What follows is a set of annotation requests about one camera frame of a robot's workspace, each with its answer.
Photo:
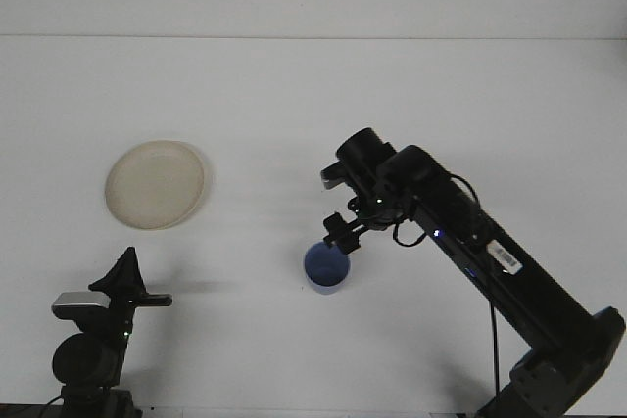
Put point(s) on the pale round plate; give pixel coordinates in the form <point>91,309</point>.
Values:
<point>152,188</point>

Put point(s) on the pale blue cup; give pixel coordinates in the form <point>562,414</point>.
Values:
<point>327,268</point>

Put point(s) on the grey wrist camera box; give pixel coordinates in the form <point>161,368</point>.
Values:
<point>81,301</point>
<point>330,179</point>

